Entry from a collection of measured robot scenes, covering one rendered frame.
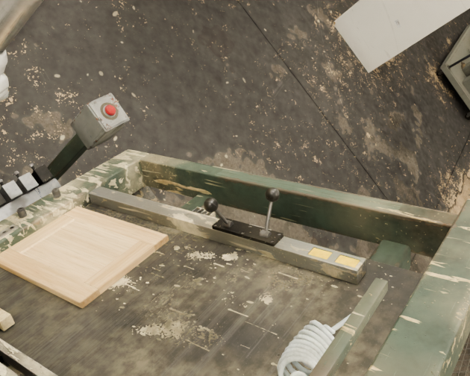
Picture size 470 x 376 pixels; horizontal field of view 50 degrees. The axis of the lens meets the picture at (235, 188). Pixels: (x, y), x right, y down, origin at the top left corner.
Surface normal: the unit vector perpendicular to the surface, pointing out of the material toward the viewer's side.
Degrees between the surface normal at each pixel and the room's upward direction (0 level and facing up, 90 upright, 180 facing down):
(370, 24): 90
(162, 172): 90
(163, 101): 0
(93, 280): 56
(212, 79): 0
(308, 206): 90
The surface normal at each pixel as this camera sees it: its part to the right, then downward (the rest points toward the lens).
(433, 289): -0.15, -0.87
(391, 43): -0.52, 0.54
